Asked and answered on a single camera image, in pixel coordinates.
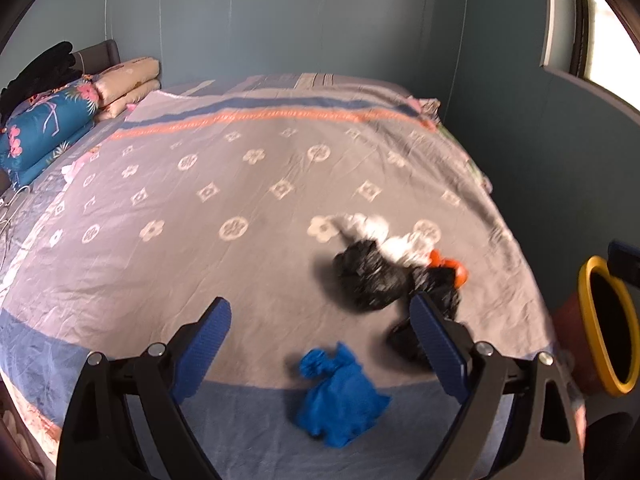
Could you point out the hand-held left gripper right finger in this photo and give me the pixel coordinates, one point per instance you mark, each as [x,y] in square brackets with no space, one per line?
[440,350]

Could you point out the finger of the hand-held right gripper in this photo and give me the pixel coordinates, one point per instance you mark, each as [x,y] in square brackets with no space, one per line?
[625,262]

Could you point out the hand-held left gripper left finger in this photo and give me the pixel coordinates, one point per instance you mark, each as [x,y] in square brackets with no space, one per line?
[202,350]

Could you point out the black plastic bag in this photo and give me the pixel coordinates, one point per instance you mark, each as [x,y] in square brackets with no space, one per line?
[440,290]
[370,277]

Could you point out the yellow rimmed trash bin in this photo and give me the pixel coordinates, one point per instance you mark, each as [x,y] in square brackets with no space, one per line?
[607,325]

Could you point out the orange peel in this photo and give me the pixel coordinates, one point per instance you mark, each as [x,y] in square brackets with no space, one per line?
[450,267]

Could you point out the white plastic bag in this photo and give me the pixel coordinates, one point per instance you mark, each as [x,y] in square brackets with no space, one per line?
[407,251]

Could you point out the blue plastic bag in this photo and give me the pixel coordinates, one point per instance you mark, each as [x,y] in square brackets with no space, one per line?
[340,400]

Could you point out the white tissue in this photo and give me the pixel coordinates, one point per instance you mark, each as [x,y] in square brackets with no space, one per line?
[367,226]

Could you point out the pink floral cloth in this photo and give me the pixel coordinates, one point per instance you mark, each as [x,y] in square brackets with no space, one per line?
[450,130]

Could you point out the pale patterned bedsheet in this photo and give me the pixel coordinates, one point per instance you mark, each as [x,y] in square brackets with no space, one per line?
[40,200]

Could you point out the window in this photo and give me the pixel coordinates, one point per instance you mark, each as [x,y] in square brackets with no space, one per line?
[585,15]

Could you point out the blue floral folded quilt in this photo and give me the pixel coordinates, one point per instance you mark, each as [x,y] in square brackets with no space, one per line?
[45,130]

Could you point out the beige folded quilt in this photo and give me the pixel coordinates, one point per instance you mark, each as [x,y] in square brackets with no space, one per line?
[127,85]

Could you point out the black clothing pile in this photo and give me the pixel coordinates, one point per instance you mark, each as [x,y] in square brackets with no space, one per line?
[40,77]

